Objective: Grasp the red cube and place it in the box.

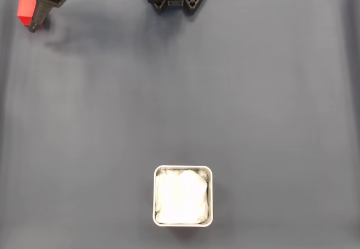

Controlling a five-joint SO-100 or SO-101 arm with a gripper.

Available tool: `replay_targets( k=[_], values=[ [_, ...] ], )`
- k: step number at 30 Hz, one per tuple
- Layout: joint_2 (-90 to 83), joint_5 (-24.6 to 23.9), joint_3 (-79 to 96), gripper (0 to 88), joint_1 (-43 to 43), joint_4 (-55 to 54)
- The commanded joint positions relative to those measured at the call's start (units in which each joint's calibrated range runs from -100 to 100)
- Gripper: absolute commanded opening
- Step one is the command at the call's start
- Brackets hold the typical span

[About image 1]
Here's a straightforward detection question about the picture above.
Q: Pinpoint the red cube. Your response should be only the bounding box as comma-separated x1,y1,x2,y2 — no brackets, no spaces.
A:
16,0,38,27

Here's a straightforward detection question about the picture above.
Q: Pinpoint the beige square box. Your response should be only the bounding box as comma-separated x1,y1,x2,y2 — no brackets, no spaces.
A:
153,165,214,228

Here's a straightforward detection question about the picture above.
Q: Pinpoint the dark blue mat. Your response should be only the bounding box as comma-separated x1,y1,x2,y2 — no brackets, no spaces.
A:
0,0,360,249

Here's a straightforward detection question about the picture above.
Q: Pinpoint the white cloth padding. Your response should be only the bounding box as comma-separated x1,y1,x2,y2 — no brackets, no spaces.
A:
155,169,209,224

